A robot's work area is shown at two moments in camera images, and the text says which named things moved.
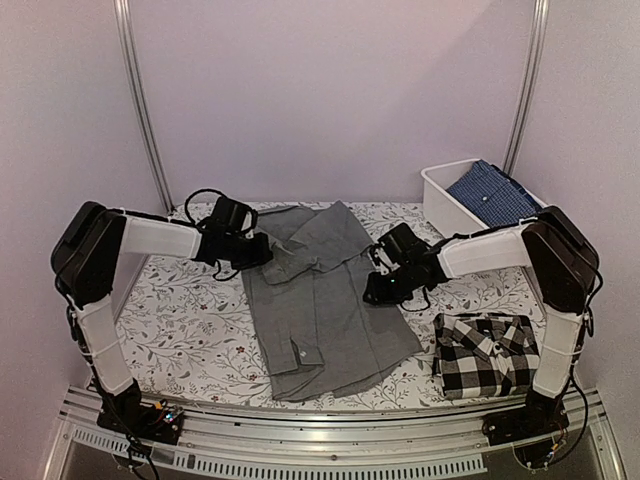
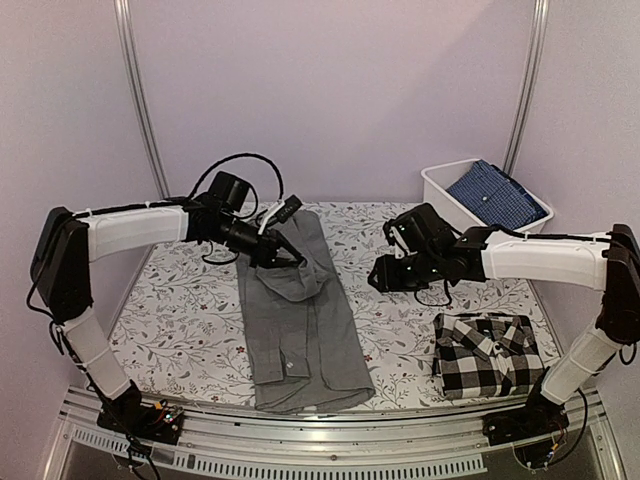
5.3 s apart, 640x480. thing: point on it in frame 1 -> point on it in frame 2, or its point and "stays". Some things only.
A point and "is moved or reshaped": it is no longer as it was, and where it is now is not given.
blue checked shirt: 493,196 stays
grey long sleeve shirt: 314,334 is moved or reshaped
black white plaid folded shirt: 485,354 stays
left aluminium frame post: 122,18 stays
